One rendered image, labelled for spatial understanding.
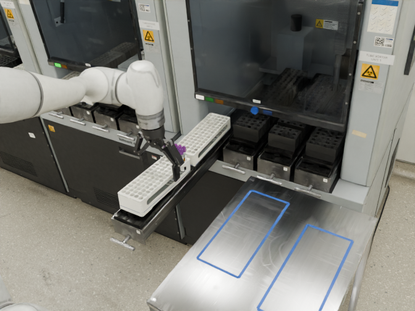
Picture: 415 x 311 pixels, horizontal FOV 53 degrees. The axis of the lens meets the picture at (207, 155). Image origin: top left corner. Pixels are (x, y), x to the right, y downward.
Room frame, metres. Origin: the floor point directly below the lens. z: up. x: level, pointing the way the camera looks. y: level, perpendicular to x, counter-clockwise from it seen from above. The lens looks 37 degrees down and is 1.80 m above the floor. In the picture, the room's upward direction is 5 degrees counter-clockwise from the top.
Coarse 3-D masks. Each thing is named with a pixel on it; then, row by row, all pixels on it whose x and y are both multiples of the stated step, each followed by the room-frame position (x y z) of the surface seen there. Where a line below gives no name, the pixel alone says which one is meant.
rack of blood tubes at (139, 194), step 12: (156, 168) 1.19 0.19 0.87; (168, 168) 1.19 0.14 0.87; (180, 168) 1.19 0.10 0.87; (144, 180) 1.12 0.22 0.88; (156, 180) 1.11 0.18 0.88; (168, 180) 1.12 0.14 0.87; (180, 180) 1.18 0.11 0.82; (120, 192) 1.06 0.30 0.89; (132, 192) 1.05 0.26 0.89; (144, 192) 1.05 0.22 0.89; (156, 192) 1.12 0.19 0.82; (168, 192) 1.11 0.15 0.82; (120, 204) 1.04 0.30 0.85; (132, 204) 1.02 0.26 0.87; (144, 204) 1.01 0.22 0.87
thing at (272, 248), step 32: (256, 192) 1.07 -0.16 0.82; (288, 192) 1.06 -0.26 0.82; (224, 224) 0.94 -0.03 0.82; (256, 224) 0.93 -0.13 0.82; (288, 224) 0.91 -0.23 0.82; (320, 224) 0.90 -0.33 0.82; (352, 224) 0.89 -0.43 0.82; (192, 256) 0.82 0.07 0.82; (224, 256) 0.81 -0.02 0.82; (256, 256) 0.80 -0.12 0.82; (288, 256) 0.79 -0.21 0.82; (320, 256) 0.78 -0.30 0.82; (352, 256) 0.77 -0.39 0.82; (160, 288) 0.72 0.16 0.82; (192, 288) 0.71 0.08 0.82; (224, 288) 0.70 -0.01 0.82; (256, 288) 0.69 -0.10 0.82; (288, 288) 0.68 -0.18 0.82; (320, 288) 0.67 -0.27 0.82
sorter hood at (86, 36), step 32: (32, 0) 1.99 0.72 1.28; (64, 0) 1.87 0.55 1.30; (96, 0) 1.76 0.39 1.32; (128, 0) 1.66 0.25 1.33; (64, 32) 1.90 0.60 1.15; (96, 32) 1.79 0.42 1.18; (128, 32) 1.69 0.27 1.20; (64, 64) 1.92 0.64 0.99; (96, 64) 1.81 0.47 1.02; (128, 64) 1.70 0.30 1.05
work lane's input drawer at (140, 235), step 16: (224, 144) 1.42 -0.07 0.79; (208, 160) 1.31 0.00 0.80; (192, 176) 1.21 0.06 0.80; (176, 192) 1.13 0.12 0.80; (160, 208) 1.06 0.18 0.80; (128, 224) 1.00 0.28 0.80; (144, 224) 0.98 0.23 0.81; (112, 240) 0.98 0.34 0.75; (128, 240) 0.98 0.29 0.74; (144, 240) 0.96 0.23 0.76
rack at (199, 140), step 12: (204, 120) 1.50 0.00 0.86; (216, 120) 1.49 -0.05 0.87; (228, 120) 1.49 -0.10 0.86; (192, 132) 1.42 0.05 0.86; (204, 132) 1.41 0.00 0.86; (216, 132) 1.40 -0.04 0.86; (180, 144) 1.34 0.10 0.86; (192, 144) 1.33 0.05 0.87; (204, 144) 1.33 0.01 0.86; (192, 156) 1.26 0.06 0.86
